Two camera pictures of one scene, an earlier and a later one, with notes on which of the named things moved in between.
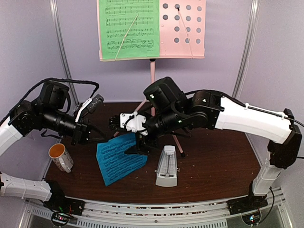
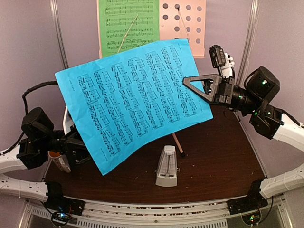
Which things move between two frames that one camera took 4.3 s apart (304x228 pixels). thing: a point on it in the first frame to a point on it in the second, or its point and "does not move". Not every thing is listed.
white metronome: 166,175 does not move
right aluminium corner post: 253,24 does not move
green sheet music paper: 116,17 does not move
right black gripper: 142,144 to 222,94
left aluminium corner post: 54,7 does not move
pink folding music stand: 182,36 does not move
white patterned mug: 61,159 does not move
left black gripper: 81,132 to 76,149
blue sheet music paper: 113,162 to 120,102
